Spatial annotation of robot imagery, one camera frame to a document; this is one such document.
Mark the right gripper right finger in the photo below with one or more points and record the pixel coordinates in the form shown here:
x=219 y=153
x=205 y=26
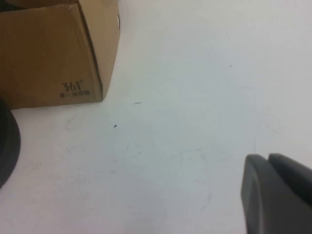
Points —
x=292 y=168

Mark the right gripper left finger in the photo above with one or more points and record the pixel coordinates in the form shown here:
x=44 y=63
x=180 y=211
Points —
x=275 y=202

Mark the brown cardboard shoe box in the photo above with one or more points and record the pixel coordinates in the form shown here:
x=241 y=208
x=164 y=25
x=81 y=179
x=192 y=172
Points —
x=48 y=48

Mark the black knit sneaker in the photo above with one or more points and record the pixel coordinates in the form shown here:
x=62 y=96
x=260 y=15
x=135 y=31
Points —
x=7 y=146

